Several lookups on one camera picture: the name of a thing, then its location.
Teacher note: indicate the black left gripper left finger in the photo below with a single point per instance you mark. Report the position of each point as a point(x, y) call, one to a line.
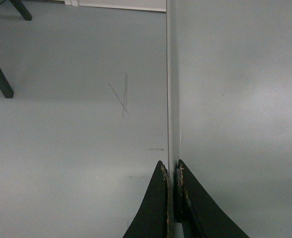
point(155, 217)

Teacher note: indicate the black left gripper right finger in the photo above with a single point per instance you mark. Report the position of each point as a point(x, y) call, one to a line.
point(196, 211)

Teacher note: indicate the grey rectangular tray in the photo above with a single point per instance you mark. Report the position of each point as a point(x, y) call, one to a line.
point(231, 71)

